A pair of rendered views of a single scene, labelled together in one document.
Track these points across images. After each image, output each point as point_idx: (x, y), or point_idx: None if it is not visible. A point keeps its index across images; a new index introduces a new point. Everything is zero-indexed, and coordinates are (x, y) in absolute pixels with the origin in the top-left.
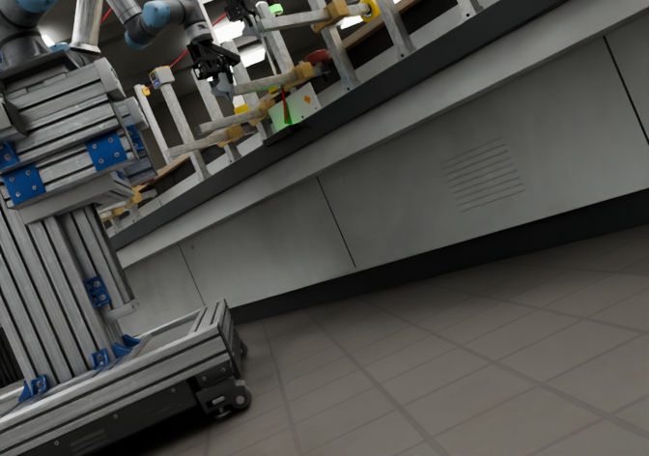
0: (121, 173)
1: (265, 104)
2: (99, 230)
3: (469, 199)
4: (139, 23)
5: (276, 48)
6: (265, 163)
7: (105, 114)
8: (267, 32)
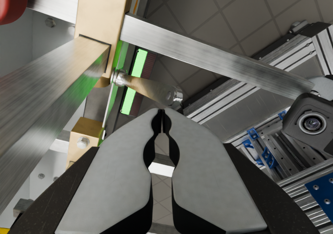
0: (320, 182)
1: (100, 135)
2: (317, 161)
3: None
4: None
5: (82, 83)
6: (115, 127)
7: None
8: (38, 149)
